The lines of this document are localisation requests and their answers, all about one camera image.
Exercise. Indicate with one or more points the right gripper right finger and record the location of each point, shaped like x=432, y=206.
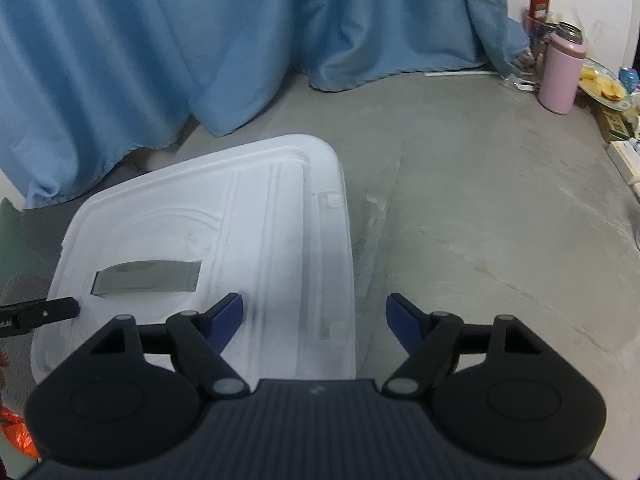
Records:
x=429, y=340

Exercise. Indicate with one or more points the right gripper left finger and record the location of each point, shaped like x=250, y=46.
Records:
x=199, y=338

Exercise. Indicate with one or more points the white plastic bin lid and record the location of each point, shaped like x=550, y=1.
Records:
x=267, y=220

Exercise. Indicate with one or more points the green cushion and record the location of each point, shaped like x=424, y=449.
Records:
x=15, y=254

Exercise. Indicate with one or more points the white carton box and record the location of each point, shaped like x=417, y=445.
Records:
x=626, y=160

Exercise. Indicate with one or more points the blue curtain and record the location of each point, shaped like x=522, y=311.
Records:
x=86, y=82

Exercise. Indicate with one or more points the pink thermos bottle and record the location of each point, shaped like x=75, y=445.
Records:
x=563, y=59

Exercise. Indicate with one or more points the plate of yellow snacks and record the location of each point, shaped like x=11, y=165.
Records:
x=603, y=86

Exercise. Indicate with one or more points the red box behind thermos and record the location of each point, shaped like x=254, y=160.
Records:
x=538, y=13

